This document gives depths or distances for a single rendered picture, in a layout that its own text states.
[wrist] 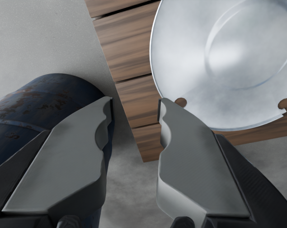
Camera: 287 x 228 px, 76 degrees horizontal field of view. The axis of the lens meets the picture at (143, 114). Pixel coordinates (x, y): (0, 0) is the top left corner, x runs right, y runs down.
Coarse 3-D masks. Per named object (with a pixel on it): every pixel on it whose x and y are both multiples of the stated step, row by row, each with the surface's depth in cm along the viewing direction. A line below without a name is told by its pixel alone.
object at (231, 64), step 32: (192, 0) 23; (224, 0) 23; (256, 0) 23; (160, 32) 25; (192, 32) 25; (224, 32) 25; (256, 32) 25; (160, 64) 28; (192, 64) 28; (224, 64) 27; (256, 64) 27; (192, 96) 31; (224, 96) 31; (256, 96) 31; (224, 128) 34
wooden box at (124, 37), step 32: (96, 0) 24; (128, 0) 24; (160, 0) 24; (96, 32) 26; (128, 32) 26; (128, 64) 28; (128, 96) 31; (160, 96) 31; (160, 128) 34; (256, 128) 34
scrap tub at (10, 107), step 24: (24, 96) 47; (48, 96) 49; (72, 96) 54; (96, 96) 63; (0, 120) 37; (24, 120) 39; (48, 120) 41; (0, 144) 32; (24, 144) 34; (96, 216) 39
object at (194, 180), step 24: (168, 120) 9; (192, 120) 9; (168, 144) 8; (192, 144) 8; (216, 144) 8; (168, 168) 7; (192, 168) 7; (216, 168) 7; (168, 192) 6; (192, 192) 6; (216, 192) 6; (240, 192) 6; (192, 216) 6; (216, 216) 5; (240, 216) 5
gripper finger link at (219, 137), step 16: (224, 144) 8; (240, 160) 7; (240, 176) 6; (256, 176) 6; (256, 192) 6; (272, 192) 6; (256, 208) 5; (272, 208) 5; (208, 224) 5; (224, 224) 5; (240, 224) 5; (256, 224) 5; (272, 224) 5
